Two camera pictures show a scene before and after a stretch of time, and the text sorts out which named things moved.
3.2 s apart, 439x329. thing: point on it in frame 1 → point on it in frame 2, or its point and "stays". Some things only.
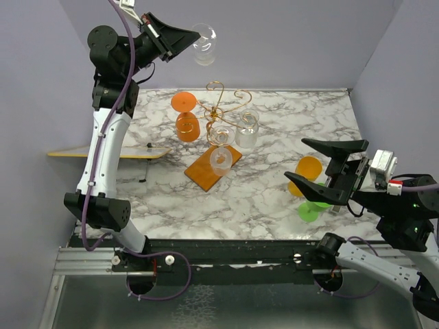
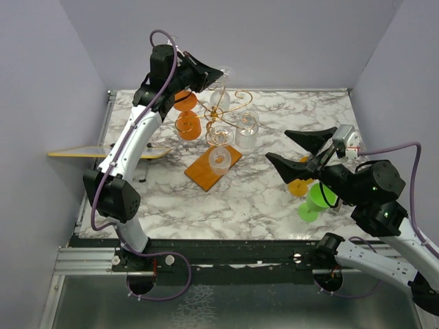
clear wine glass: x=221 y=156 stays
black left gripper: x=167 y=39 → x=204 y=75
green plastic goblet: x=308 y=212 stays
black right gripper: x=343 y=175 → x=311 y=141
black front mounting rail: x=216 y=262 stays
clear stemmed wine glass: x=205 y=46 → x=221 y=99
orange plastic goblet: x=187 y=125 stays
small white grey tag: x=336 y=208 stays
